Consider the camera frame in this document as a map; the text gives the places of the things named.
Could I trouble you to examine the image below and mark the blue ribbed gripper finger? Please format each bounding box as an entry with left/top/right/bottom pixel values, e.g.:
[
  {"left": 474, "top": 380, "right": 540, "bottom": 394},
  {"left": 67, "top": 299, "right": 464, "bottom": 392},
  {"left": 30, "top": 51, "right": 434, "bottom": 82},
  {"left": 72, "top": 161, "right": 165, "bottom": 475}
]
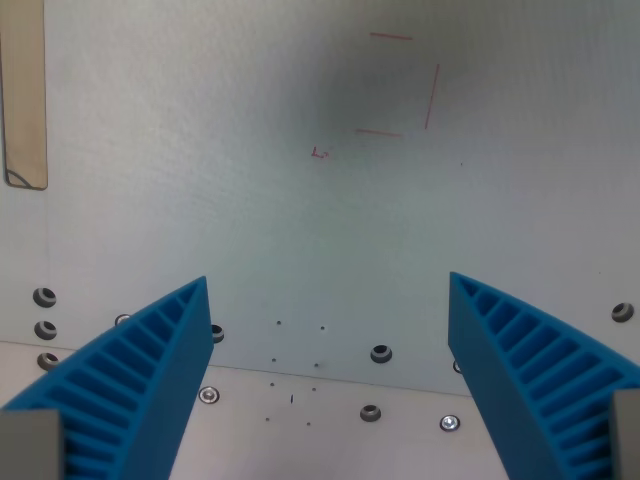
[
  {"left": 0, "top": 275, "right": 216, "bottom": 480},
  {"left": 447, "top": 271, "right": 640, "bottom": 480}
]

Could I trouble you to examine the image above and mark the beige wooden strip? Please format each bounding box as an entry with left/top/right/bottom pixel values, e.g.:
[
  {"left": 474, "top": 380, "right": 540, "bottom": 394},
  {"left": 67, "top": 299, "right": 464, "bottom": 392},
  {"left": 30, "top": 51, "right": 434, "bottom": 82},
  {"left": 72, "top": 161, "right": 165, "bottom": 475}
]
[{"left": 0, "top": 0, "right": 49, "bottom": 191}]

